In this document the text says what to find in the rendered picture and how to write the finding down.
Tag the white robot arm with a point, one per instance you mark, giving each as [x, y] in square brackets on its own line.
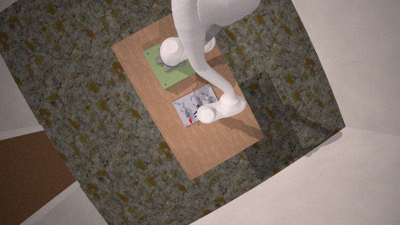
[197, 22]

